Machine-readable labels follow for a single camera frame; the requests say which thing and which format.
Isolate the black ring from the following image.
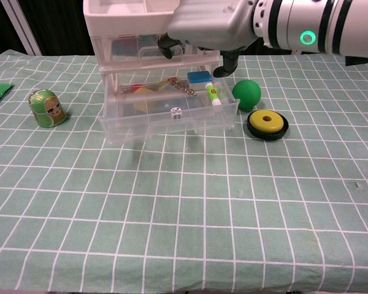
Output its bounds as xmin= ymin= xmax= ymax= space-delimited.
xmin=247 ymin=111 xmax=289 ymax=141

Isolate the green white checked tablecloth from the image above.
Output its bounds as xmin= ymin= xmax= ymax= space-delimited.
xmin=0 ymin=48 xmax=368 ymax=294

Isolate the green matryoshka doll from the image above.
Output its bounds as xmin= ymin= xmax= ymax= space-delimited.
xmin=28 ymin=88 xmax=69 ymax=129

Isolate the clear plastic drawer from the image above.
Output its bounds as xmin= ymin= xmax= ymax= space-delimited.
xmin=99 ymin=73 xmax=241 ymax=145
xmin=94 ymin=33 xmax=221 ymax=67

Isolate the blue white eraser block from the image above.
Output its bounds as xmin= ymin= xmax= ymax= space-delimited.
xmin=186 ymin=70 xmax=213 ymax=91

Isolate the white green glue stick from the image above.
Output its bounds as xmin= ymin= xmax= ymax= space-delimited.
xmin=205 ymin=82 xmax=223 ymax=107

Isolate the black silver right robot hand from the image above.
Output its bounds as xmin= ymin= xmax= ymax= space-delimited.
xmin=158 ymin=0 xmax=260 ymax=78

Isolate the white frame post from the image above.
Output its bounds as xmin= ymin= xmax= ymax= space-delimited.
xmin=0 ymin=0 xmax=43 ymax=56

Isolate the green ball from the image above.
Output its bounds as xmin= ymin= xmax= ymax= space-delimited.
xmin=232 ymin=79 xmax=262 ymax=111

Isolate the white plastic drawer unit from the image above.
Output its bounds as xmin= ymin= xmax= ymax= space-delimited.
xmin=83 ymin=0 xmax=236 ymax=135

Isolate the yellow ring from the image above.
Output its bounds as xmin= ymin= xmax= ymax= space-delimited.
xmin=247 ymin=110 xmax=285 ymax=134

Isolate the yellow block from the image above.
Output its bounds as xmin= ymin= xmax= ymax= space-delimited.
xmin=133 ymin=99 xmax=154 ymax=113
xmin=133 ymin=86 xmax=161 ymax=96

